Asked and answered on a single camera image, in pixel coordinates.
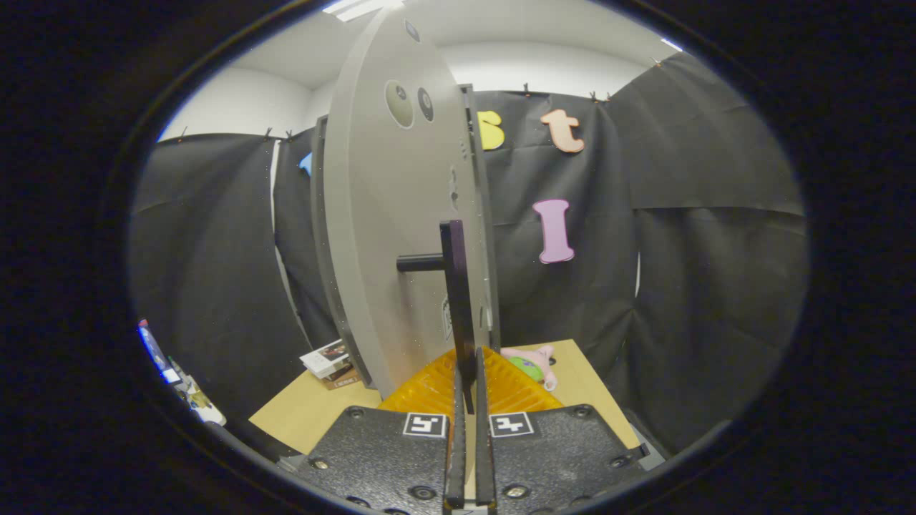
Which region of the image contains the grey shoe cabinet door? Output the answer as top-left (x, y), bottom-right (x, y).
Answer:
top-left (322, 6), bottom-right (498, 414)

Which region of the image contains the blurred colourful clutter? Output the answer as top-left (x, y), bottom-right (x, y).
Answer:
top-left (137, 318), bottom-right (227, 427)

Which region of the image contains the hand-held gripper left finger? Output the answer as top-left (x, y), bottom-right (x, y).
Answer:
top-left (297, 348), bottom-right (467, 512)

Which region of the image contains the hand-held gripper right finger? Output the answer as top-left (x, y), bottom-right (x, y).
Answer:
top-left (475, 347), bottom-right (651, 512)

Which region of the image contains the long ceiling light panel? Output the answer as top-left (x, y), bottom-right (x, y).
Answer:
top-left (322, 0), bottom-right (405, 22)

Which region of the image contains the black backdrop cloth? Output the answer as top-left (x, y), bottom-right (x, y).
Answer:
top-left (129, 51), bottom-right (809, 458)

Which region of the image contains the white book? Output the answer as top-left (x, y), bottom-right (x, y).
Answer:
top-left (300, 339), bottom-right (351, 378)

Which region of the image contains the grey shoe cabinet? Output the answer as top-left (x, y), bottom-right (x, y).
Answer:
top-left (310, 84), bottom-right (502, 391)

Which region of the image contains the pink and green plush toy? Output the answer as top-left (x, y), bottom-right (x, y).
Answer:
top-left (500, 345), bottom-right (557, 391)

